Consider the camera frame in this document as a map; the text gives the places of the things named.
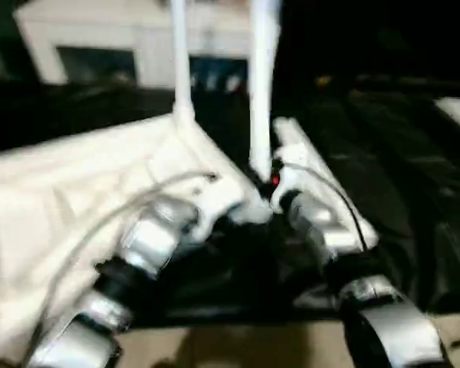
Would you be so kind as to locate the black shiny mat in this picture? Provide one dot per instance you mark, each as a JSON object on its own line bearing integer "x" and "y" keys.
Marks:
{"x": 406, "y": 172}

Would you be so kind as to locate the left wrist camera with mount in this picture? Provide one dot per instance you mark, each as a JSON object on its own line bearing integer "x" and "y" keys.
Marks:
{"x": 211, "y": 199}

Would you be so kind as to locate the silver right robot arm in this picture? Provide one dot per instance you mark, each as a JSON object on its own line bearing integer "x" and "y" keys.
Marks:
{"x": 322, "y": 222}

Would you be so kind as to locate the small beige label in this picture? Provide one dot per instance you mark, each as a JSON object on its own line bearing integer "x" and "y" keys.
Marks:
{"x": 324, "y": 80}

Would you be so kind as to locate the white flat board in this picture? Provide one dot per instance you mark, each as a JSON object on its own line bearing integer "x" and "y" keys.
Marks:
{"x": 458, "y": 113}

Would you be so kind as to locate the white plastic table top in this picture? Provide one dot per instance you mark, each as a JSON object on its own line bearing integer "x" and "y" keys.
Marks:
{"x": 61, "y": 191}

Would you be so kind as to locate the white sideboard cabinet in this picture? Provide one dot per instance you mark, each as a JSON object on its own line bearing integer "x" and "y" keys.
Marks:
{"x": 99, "y": 30}

